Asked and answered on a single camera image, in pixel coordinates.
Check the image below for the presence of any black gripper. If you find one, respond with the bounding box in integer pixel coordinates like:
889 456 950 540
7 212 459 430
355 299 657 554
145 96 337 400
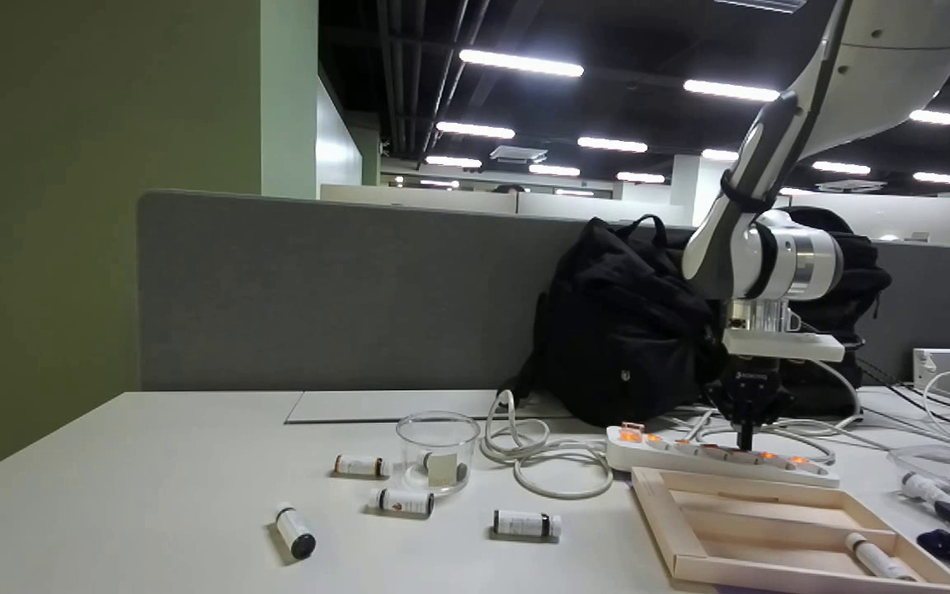
716 359 784 451

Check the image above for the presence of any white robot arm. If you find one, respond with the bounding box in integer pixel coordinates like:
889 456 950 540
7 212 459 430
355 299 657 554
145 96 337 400
683 0 950 447

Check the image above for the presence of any wooden divided tray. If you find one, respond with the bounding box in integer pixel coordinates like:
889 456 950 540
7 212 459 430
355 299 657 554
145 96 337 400
631 467 950 594

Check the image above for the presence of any black backpack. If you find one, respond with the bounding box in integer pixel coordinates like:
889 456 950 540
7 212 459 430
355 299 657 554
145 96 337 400
513 215 714 424

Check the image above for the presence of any white tube in tray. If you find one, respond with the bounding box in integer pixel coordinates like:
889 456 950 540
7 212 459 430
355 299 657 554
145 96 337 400
843 535 911 579

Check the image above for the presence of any small white tube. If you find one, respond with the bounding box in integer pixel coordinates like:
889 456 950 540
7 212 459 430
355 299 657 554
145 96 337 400
372 488 434 518
329 456 388 479
493 507 558 540

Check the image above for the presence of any white tube in bowl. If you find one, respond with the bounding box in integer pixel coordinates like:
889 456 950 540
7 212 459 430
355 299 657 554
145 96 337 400
426 451 462 485

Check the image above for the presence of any small clear glass bowl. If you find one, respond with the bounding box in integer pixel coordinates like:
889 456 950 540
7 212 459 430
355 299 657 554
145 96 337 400
396 411 483 495

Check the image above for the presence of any white tube black cap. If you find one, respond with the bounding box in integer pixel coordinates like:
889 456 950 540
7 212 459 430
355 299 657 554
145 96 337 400
274 506 318 562

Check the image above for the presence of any grey desk partition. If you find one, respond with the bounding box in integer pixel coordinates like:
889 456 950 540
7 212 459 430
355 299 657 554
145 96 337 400
135 189 950 392

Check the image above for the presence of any white extension cord power strip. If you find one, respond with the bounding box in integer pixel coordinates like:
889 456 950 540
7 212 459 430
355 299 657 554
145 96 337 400
606 424 837 488

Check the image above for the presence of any white power cable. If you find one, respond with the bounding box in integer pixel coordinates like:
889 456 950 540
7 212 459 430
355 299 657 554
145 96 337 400
476 385 619 506

